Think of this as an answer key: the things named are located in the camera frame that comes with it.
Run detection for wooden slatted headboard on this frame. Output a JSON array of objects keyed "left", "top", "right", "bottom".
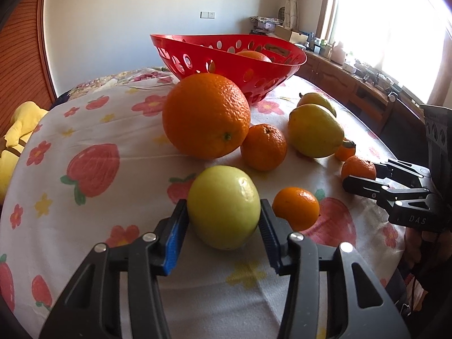
[{"left": 0, "top": 0, "right": 58, "bottom": 142}]

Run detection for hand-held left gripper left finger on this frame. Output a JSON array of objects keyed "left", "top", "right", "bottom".
[{"left": 38, "top": 199, "right": 192, "bottom": 339}]

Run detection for medium orange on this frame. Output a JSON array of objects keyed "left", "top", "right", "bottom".
[{"left": 235, "top": 50, "right": 273, "bottom": 63}]

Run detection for floral quilt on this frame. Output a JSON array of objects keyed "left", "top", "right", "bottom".
[{"left": 65, "top": 66, "right": 175, "bottom": 97}]

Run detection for long wooden cabinet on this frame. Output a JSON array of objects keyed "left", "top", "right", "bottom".
[{"left": 296, "top": 47, "right": 426, "bottom": 135}]

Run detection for person's right hand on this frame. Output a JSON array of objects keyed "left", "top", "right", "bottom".
[{"left": 404, "top": 229, "right": 426, "bottom": 272}]

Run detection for white ceramic jar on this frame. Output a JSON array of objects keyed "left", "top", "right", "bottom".
[{"left": 331, "top": 40, "right": 349, "bottom": 65}]

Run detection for mandarin with green stem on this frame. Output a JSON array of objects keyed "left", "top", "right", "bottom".
[{"left": 241, "top": 123, "right": 288, "bottom": 172}]

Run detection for large yellow lemon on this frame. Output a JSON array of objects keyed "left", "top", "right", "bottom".
[{"left": 288, "top": 104, "right": 345, "bottom": 158}]

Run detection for small mandarin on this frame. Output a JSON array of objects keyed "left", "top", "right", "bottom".
[
  {"left": 341, "top": 155, "right": 377, "bottom": 181},
  {"left": 272, "top": 187, "right": 320, "bottom": 232}
]

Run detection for tiny orange fruit dark calyx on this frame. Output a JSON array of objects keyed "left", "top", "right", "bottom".
[{"left": 334, "top": 140, "right": 357, "bottom": 162}]

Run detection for open cardboard box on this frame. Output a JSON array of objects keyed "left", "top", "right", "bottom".
[{"left": 274, "top": 25, "right": 308, "bottom": 45}]

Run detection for yellow cloth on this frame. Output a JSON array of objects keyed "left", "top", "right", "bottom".
[{"left": 0, "top": 101, "right": 49, "bottom": 203}]

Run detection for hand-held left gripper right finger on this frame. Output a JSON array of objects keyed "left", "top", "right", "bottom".
[{"left": 259, "top": 199, "right": 412, "bottom": 339}]

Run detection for pale green round fruit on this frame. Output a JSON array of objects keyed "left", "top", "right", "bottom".
[{"left": 187, "top": 165, "right": 262, "bottom": 250}]

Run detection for bright window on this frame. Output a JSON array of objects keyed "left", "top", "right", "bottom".
[{"left": 316, "top": 0, "right": 450, "bottom": 106}]

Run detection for red perforated plastic basket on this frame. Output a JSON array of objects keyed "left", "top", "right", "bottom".
[{"left": 150, "top": 33, "right": 308, "bottom": 105}]

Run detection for patterned beige curtain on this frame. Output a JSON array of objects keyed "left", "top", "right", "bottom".
[{"left": 282, "top": 0, "right": 301, "bottom": 29}]

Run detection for pile of printed packets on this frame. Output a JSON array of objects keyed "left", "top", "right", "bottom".
[{"left": 250, "top": 16, "right": 284, "bottom": 36}]

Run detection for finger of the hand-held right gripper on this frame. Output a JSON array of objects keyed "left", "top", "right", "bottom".
[
  {"left": 342, "top": 175, "right": 433, "bottom": 204},
  {"left": 374, "top": 159, "right": 432, "bottom": 184}
]

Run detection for large orange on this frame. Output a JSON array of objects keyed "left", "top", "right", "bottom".
[{"left": 162, "top": 73, "right": 251, "bottom": 160}]

